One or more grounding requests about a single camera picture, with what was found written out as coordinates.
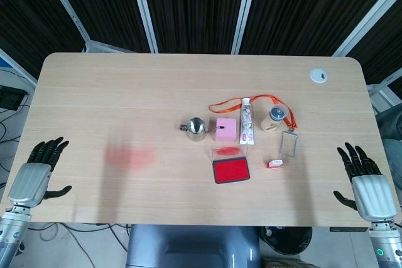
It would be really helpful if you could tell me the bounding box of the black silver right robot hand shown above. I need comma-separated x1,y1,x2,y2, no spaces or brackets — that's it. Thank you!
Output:
333,142,398,222

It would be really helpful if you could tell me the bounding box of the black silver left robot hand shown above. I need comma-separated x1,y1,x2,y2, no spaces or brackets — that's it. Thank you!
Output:
6,137,73,208

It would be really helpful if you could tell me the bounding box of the small white red stamp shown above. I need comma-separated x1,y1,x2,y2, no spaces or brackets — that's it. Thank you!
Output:
266,159,286,170

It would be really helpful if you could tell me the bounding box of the red ink pad clear lid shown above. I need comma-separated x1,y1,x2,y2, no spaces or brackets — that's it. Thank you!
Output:
210,147,251,185

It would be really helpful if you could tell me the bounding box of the black desk control bar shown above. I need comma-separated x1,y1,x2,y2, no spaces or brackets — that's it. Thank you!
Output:
329,226,369,233

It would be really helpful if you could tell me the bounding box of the grey fabric bag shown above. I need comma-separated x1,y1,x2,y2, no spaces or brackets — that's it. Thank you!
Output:
375,103,402,181

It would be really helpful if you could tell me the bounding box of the black box on floor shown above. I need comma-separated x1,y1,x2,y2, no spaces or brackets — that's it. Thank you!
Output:
0,85,28,111

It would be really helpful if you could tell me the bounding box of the clear badge holder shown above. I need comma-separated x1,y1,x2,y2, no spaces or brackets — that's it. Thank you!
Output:
279,129,298,158

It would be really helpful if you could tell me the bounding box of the beige squeeze bottle blue cap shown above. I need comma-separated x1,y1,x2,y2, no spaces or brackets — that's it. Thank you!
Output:
261,104,289,132

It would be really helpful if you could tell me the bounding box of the white floral cream tube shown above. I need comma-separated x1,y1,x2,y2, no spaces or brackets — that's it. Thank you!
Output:
239,97,254,146

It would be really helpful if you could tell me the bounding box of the pink foam block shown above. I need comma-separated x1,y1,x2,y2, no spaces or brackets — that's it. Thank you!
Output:
215,117,237,143

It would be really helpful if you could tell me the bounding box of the stainless steel spouted pitcher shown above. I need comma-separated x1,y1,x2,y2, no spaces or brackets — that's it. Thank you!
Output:
179,117,225,142

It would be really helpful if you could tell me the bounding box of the grey robot torso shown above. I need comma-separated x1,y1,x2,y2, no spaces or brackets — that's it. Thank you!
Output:
125,224,262,268

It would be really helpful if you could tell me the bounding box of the white desk cable grommet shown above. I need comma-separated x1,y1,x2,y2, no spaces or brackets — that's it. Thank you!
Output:
309,68,329,84

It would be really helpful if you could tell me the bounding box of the orange lanyard strap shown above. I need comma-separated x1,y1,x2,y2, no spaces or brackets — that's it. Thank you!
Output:
209,94,298,131

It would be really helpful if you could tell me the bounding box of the white partition frame post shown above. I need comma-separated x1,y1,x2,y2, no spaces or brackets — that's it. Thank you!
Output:
332,0,402,58
39,0,91,45
128,0,159,54
232,0,260,55

